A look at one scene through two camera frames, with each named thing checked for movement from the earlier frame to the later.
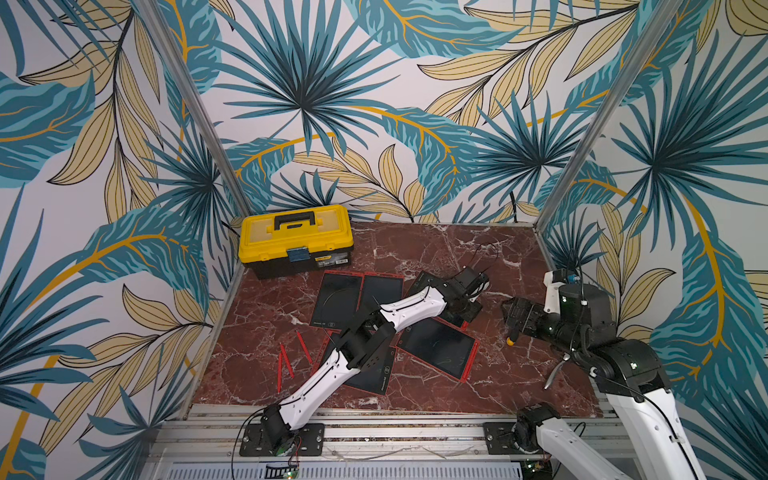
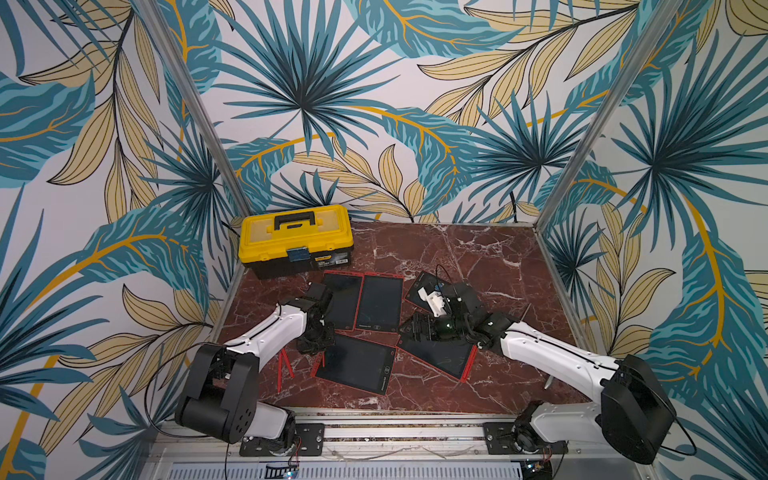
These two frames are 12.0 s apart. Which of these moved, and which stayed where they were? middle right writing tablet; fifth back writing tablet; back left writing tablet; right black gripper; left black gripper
Moved: right black gripper; left black gripper
Stayed: fifth back writing tablet; back left writing tablet; middle right writing tablet
